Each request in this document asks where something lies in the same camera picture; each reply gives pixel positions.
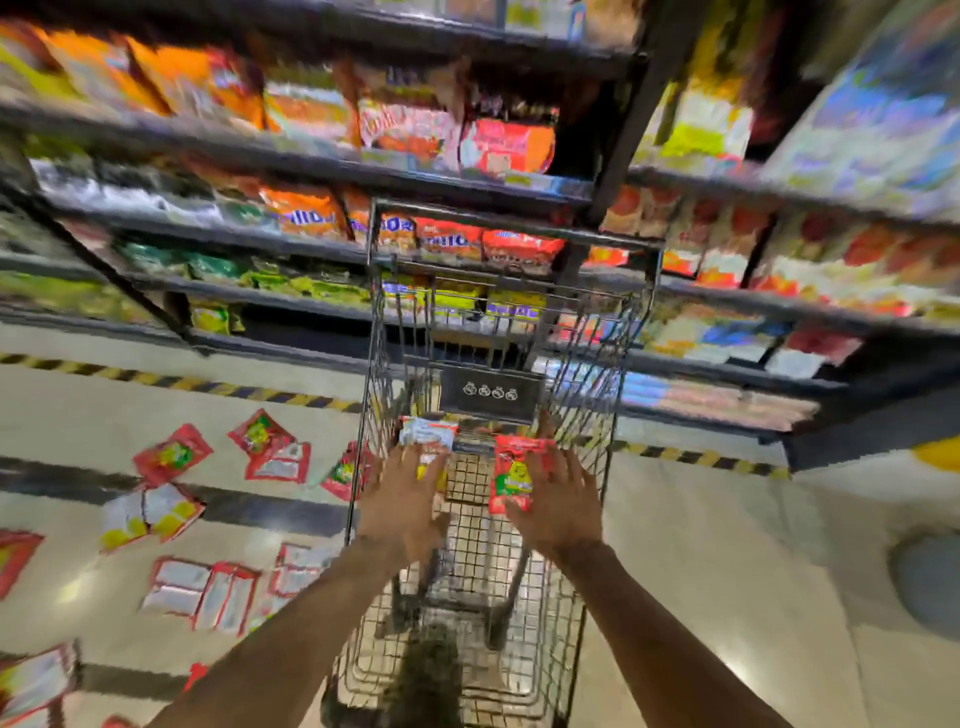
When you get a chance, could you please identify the person's left hand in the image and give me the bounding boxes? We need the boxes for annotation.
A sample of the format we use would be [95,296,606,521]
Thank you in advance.
[357,442,453,569]

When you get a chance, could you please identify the person's right hand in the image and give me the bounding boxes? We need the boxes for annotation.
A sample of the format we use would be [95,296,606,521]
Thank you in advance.
[504,411,606,564]

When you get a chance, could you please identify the white snack packet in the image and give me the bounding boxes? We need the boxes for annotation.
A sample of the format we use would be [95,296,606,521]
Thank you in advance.
[397,416,459,490]

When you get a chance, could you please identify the red green snack packet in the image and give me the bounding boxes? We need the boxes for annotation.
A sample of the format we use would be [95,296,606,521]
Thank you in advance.
[488,434,557,516]

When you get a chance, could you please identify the person's left forearm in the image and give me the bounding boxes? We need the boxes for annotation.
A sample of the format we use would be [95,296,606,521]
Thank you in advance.
[146,536,421,728]

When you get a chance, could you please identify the person's right forearm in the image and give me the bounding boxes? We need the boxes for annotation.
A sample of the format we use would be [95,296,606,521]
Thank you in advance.
[551,540,798,728]

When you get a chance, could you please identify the black cart sign plate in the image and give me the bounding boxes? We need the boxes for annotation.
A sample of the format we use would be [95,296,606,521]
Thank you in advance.
[439,366,544,423]

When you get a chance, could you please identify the row of flat pale packets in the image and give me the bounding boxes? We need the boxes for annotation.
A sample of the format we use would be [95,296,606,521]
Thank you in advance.
[621,371,820,434]

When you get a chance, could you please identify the row of yellow packets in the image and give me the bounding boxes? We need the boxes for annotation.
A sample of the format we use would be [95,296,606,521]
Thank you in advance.
[381,279,549,333]

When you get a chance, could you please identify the row of blue pastel packets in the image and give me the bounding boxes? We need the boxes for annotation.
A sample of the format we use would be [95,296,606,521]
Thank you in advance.
[643,303,864,379]

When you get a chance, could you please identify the scattered red white floor packets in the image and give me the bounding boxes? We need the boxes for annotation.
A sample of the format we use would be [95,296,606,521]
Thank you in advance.
[0,408,376,728]

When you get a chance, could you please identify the row of orange blue-print packets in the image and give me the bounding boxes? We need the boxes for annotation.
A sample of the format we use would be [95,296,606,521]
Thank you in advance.
[258,186,566,276]

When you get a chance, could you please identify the row of green packets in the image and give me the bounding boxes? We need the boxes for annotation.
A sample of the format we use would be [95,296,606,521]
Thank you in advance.
[120,241,370,307]

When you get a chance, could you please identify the row of red white boxes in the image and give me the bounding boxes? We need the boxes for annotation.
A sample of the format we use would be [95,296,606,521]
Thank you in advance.
[598,186,960,319]

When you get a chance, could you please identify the row of red orange packets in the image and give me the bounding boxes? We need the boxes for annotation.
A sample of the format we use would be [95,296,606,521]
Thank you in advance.
[262,63,558,178]

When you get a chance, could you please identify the dark metal shelving unit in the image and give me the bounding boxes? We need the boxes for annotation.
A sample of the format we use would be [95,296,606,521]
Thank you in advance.
[0,0,654,376]

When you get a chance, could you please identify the stack of yellow white bags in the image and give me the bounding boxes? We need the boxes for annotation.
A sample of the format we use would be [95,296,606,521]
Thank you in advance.
[636,11,756,175]

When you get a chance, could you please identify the yellow object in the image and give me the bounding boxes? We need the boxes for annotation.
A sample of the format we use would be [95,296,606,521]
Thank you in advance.
[910,437,960,474]

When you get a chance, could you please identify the row of silver packets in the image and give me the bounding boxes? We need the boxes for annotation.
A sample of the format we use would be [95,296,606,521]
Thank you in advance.
[28,156,264,228]

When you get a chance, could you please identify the grey blue round object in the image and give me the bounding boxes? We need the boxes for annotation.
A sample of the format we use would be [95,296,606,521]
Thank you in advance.
[888,531,960,642]

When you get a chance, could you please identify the stack of blue white bags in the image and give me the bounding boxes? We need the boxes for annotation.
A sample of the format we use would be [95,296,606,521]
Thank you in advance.
[761,7,960,220]

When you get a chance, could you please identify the row of orange chip bags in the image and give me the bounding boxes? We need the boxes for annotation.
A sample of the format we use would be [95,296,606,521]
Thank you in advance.
[0,21,265,130]

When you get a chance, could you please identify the metal wire shopping cart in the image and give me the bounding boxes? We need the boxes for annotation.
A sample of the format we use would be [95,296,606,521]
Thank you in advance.
[321,198,666,728]

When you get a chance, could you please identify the dark shelving unit with corner post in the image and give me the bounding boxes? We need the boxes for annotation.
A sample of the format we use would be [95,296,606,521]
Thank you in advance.
[585,0,960,474]

